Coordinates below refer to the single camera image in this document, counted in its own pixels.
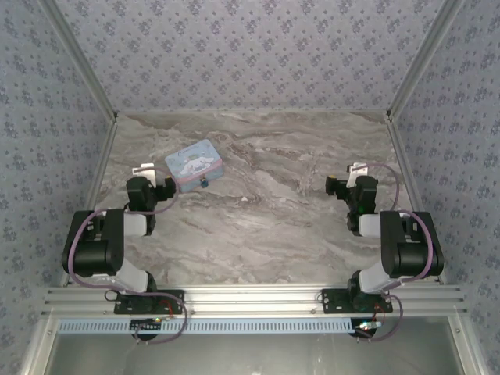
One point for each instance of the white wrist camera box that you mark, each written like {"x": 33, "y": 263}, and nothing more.
{"x": 145, "y": 171}
{"x": 357, "y": 170}

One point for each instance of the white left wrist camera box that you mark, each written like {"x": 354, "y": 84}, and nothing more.
{"x": 145, "y": 171}

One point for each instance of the small right circuit board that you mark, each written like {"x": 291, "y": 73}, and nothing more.
{"x": 367, "y": 326}

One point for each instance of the aluminium frame post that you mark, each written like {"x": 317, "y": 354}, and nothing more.
{"x": 78, "y": 58}
{"x": 426, "y": 58}

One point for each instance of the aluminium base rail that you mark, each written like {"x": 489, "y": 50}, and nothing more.
{"x": 254, "y": 301}

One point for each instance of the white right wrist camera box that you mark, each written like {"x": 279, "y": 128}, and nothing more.
{"x": 357, "y": 170}

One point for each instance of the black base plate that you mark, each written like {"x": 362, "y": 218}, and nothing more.
{"x": 172, "y": 302}
{"x": 334, "y": 302}

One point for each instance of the small circuit board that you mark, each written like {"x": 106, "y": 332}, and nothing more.
{"x": 146, "y": 323}
{"x": 367, "y": 326}

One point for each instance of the aluminium table side rail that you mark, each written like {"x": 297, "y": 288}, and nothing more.
{"x": 406, "y": 164}
{"x": 93, "y": 187}

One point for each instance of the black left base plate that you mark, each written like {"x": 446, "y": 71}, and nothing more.
{"x": 172, "y": 302}

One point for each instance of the small left circuit board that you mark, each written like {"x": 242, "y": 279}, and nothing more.
{"x": 146, "y": 323}

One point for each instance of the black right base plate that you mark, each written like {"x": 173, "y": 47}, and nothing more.
{"x": 334, "y": 302}

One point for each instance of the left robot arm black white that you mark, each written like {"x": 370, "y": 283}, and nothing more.
{"x": 93, "y": 250}

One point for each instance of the blue cartoon tin box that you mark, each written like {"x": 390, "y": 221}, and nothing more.
{"x": 193, "y": 166}

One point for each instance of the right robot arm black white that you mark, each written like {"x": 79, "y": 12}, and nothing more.
{"x": 410, "y": 250}

